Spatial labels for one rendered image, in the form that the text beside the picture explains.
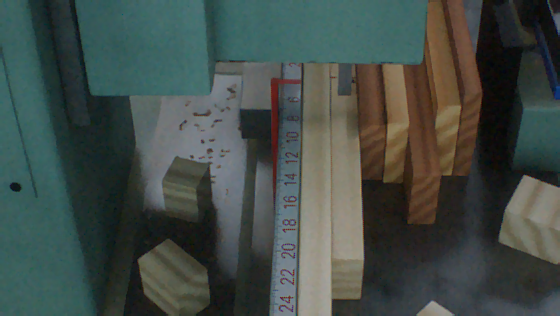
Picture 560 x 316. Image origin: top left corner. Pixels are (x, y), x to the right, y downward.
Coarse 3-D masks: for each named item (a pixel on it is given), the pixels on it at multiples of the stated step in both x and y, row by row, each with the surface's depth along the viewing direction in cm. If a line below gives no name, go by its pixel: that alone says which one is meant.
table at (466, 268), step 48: (480, 0) 86; (480, 144) 71; (384, 192) 67; (480, 192) 67; (384, 240) 64; (432, 240) 64; (480, 240) 64; (384, 288) 61; (432, 288) 61; (480, 288) 61; (528, 288) 61
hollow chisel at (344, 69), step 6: (342, 66) 66; (348, 66) 66; (342, 72) 66; (348, 72) 66; (342, 78) 67; (348, 78) 67; (342, 84) 67; (348, 84) 67; (342, 90) 67; (348, 90) 67
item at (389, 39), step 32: (224, 0) 59; (256, 0) 59; (288, 0) 59; (320, 0) 59; (352, 0) 59; (384, 0) 58; (416, 0) 58; (224, 32) 61; (256, 32) 60; (288, 32) 60; (320, 32) 60; (352, 32) 60; (384, 32) 60; (416, 32) 60; (384, 64) 62; (416, 64) 62
